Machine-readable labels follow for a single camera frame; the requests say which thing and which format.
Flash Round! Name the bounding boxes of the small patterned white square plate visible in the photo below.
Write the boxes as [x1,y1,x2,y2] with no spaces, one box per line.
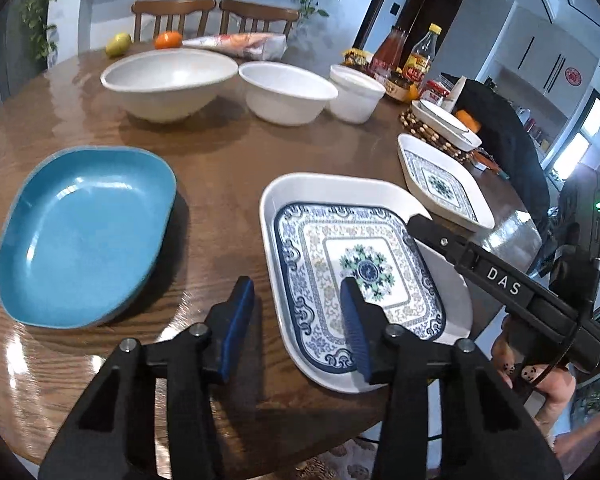
[396,133,495,232]

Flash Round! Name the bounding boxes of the orange tangerine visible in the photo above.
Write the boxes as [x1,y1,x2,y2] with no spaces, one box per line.
[154,30,183,50]

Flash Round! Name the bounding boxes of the person's hand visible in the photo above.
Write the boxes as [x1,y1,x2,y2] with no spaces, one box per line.
[491,315,576,448]

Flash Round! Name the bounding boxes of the wooden bead trivet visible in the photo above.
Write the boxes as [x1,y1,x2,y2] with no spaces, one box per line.
[399,112,475,162]

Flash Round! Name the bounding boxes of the large white bowl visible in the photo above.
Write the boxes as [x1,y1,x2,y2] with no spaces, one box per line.
[100,48,238,124]

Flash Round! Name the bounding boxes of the black camera device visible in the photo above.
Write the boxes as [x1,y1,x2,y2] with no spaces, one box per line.
[550,164,600,312]

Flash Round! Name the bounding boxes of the right wooden chair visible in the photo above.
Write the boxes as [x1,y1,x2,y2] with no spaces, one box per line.
[220,0,300,36]

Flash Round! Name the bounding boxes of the white snack package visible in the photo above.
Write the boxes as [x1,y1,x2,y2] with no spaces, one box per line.
[183,32,287,61]

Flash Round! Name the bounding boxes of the orange fruit by dish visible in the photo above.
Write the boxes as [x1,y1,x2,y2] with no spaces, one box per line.
[455,110,481,133]

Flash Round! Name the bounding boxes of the yellow snack packet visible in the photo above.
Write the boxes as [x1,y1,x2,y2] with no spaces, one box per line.
[342,48,374,73]

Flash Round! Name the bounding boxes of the brown sauce jar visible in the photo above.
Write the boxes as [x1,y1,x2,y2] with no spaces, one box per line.
[385,68,413,103]

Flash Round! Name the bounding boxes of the small white bowl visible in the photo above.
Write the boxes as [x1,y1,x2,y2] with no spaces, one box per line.
[327,64,386,125]

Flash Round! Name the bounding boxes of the red-labelled jar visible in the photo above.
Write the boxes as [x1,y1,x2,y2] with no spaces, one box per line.
[418,78,452,106]

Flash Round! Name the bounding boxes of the hanging green vine plant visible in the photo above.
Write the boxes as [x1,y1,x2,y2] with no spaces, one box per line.
[20,0,57,62]

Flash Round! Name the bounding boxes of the blue square plate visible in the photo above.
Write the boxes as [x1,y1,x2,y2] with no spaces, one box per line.
[0,146,178,330]

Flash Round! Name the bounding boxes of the left wooden chair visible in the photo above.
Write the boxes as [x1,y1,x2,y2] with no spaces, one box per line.
[131,0,218,42]

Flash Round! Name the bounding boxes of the white dish on trivet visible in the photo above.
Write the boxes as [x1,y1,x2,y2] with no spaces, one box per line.
[411,100,482,152]

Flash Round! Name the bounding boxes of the medium white bowl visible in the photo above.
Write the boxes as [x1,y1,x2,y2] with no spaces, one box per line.
[238,62,338,127]

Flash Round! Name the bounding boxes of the green pear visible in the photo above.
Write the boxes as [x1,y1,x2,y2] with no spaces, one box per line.
[105,32,133,58]

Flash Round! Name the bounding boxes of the wooden chair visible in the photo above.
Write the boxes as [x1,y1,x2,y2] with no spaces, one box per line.
[220,0,300,36]
[131,0,218,42]

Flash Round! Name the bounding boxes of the large patterned white square plate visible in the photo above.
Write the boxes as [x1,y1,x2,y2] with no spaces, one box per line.
[260,172,472,394]

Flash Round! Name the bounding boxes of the yellow-capped oil bottle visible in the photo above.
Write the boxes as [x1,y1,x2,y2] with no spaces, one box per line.
[402,23,441,84]

